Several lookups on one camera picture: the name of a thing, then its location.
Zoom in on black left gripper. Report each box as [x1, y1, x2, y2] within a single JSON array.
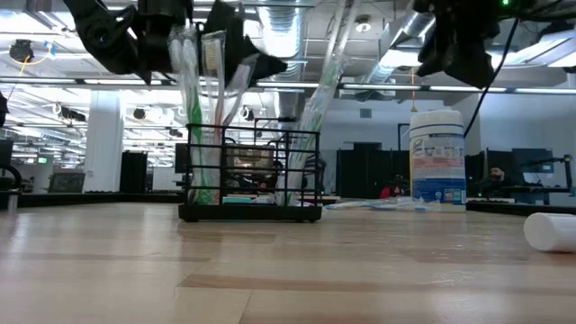
[[62, 0, 288, 86]]

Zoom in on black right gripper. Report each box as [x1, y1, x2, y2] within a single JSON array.
[[413, 0, 500, 89]]

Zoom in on pink white toothbrush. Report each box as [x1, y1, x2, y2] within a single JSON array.
[[200, 29, 229, 206]]

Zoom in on purple white toothbrush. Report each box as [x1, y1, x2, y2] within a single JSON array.
[[220, 52, 261, 136]]

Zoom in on white-lidded wipes canister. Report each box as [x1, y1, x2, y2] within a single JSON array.
[[408, 109, 468, 213]]

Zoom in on green white toothbrush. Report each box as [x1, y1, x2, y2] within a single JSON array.
[[274, 51, 355, 207]]

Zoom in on black wire toothbrush caddy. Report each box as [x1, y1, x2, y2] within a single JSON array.
[[177, 117, 323, 223]]

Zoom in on blue-capped small tube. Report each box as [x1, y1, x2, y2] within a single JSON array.
[[523, 211, 576, 254]]

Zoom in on person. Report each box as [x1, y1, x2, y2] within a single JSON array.
[[481, 165, 514, 193], [379, 174, 411, 200]]

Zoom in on dark desk monitor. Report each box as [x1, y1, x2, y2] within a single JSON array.
[[510, 147, 555, 175]]

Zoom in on wide black cabinet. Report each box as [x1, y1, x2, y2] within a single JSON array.
[[336, 142, 411, 200]]

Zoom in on small blue toothpaste tube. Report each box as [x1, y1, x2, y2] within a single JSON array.
[[222, 195, 261, 205]]

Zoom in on white pillar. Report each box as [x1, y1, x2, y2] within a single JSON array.
[[84, 89, 125, 194]]

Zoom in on narrow black cabinet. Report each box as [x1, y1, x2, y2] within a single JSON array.
[[119, 150, 149, 194]]

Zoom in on black ceiling device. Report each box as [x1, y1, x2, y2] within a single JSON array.
[[7, 38, 54, 77]]

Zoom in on small dark monitor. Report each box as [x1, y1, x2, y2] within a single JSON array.
[[48, 172, 86, 194]]

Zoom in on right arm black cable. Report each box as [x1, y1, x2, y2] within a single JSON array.
[[463, 17, 518, 139]]

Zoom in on ribbed silver ventilation duct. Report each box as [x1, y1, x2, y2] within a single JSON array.
[[258, 0, 308, 121]]

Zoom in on smooth silver ventilation duct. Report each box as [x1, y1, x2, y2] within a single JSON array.
[[359, 8, 451, 86]]

